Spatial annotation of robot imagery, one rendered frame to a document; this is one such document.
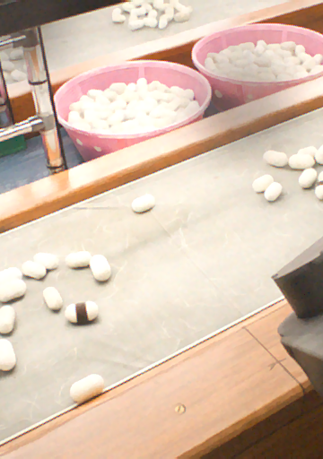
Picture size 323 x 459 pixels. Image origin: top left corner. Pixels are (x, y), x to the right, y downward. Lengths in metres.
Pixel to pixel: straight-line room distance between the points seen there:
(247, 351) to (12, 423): 0.24
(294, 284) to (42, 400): 0.45
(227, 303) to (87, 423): 0.22
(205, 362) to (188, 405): 0.05
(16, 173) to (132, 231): 0.34
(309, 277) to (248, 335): 0.43
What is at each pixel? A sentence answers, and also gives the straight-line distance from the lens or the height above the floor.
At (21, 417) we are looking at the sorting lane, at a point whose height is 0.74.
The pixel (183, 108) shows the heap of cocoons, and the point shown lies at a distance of 1.09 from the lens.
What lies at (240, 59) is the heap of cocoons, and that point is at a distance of 1.24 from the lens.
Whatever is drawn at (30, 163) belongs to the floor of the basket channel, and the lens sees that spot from 1.10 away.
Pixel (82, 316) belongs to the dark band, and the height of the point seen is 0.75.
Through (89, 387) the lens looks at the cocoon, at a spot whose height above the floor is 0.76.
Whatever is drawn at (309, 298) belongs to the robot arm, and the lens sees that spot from 0.21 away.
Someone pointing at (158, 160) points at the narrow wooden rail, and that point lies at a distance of 0.89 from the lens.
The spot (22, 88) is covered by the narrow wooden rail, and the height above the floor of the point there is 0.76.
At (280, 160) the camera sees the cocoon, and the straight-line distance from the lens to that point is 0.90.
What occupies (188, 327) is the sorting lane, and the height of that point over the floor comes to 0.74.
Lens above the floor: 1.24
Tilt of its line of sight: 39 degrees down
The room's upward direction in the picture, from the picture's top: 5 degrees counter-clockwise
